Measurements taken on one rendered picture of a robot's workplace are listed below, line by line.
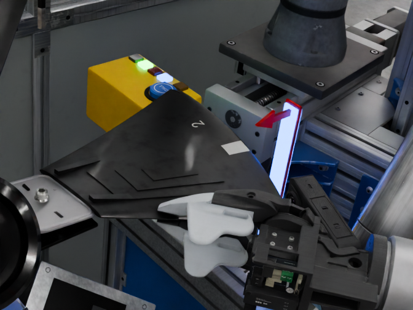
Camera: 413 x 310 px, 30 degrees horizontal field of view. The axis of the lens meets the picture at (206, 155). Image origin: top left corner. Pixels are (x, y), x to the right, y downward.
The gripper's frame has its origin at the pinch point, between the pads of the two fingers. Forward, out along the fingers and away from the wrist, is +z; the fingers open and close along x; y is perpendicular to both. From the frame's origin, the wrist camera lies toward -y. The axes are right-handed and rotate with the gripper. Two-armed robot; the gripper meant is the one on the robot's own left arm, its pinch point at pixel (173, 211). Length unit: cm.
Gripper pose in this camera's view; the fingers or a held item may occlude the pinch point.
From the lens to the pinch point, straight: 74.7
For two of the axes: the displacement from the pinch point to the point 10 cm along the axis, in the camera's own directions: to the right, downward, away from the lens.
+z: -9.7, -2.1, 1.0
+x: -1.0, 7.6, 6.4
